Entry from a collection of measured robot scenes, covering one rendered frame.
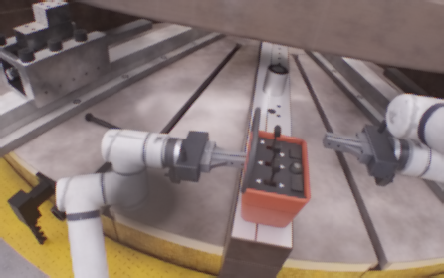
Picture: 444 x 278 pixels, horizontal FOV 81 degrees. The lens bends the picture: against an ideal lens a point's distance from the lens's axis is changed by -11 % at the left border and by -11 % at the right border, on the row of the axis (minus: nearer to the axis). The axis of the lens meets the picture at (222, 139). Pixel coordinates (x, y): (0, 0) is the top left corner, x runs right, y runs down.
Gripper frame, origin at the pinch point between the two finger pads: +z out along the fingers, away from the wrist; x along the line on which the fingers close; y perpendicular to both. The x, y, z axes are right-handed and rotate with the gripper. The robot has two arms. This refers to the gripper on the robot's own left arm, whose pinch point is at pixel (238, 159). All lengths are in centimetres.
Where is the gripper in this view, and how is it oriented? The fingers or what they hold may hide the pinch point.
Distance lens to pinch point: 68.2
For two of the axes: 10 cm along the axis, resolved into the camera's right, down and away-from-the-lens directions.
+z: 9.9, 1.0, -1.3
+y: 0.0, -7.7, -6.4
